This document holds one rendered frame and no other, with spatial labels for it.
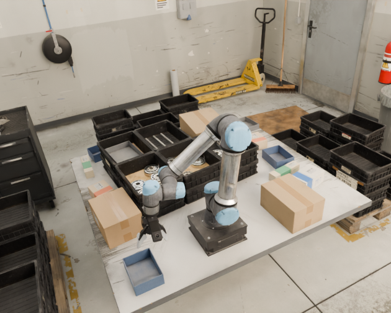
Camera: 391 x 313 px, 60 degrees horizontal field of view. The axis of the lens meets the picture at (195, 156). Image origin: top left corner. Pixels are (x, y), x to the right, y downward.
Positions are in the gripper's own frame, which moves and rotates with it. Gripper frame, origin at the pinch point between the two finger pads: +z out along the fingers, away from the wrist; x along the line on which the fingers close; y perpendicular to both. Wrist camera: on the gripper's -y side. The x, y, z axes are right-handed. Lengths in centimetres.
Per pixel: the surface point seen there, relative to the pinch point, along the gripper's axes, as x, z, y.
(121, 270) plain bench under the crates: 14.6, 19.6, 8.4
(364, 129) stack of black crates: -238, 5, 82
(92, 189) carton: 17, 12, 78
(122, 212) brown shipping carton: 7.1, 2.4, 33.6
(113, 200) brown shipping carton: 9.5, 2.7, 46.9
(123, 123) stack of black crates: -36, 28, 216
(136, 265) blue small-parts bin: 6.9, 18.1, 7.5
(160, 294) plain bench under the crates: 1.0, 17.7, -14.5
